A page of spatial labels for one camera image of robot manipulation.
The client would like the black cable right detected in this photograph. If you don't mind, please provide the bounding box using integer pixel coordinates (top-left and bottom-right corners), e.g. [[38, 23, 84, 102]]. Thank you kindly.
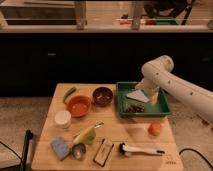
[[178, 147, 213, 168]]

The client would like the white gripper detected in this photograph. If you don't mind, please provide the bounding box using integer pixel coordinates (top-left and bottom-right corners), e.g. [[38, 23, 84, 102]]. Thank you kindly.
[[135, 78, 160, 104]]

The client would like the green plastic tray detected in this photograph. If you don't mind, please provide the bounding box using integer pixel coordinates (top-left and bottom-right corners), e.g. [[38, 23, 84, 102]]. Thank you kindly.
[[116, 82, 171, 117]]

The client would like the white triangular cloth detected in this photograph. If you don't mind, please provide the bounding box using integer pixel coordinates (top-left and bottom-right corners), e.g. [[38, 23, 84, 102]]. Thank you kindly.
[[127, 90, 149, 103]]

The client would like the green pepper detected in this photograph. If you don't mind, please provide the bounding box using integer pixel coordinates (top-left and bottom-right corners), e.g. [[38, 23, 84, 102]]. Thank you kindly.
[[63, 87, 76, 104]]

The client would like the blue sponge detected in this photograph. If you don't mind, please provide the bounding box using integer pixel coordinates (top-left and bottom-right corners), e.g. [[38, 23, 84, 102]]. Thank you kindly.
[[50, 137, 70, 161]]

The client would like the orange fruit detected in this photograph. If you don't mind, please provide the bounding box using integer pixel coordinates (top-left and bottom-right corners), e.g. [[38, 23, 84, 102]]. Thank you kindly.
[[148, 122, 162, 136]]

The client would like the dark maroon bowl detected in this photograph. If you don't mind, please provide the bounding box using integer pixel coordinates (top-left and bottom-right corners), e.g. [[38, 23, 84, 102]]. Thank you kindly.
[[92, 87, 113, 107]]

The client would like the white cup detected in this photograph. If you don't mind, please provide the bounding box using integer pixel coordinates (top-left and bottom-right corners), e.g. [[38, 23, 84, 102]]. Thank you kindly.
[[54, 110, 71, 129]]

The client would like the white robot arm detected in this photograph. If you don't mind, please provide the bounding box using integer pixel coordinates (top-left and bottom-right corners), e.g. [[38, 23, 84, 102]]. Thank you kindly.
[[135, 55, 213, 125]]

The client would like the dark red grapes bunch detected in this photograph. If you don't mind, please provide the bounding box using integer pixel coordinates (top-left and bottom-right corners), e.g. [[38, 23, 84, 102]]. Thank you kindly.
[[126, 105, 145, 113]]

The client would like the white handled dish brush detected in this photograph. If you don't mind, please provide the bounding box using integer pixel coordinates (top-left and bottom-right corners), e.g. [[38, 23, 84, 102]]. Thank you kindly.
[[119, 143, 165, 156]]

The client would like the orange bowl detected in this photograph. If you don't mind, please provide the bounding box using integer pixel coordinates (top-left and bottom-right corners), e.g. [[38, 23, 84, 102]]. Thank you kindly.
[[67, 96, 91, 117]]

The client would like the black stand left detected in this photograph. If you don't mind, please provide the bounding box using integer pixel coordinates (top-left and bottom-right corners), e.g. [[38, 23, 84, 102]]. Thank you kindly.
[[20, 129, 34, 171]]

